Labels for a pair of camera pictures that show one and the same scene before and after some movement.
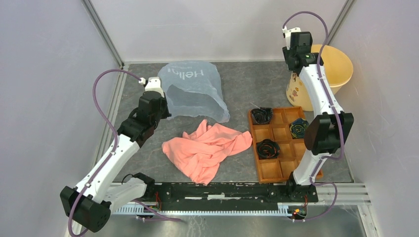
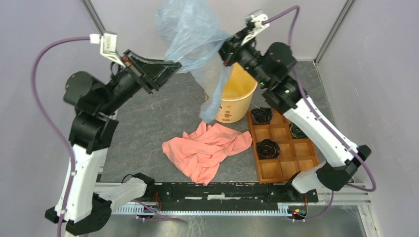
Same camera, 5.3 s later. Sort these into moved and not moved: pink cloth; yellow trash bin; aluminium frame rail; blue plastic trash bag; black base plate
Moved: blue plastic trash bag; yellow trash bin
Not moved: pink cloth; black base plate; aluminium frame rail
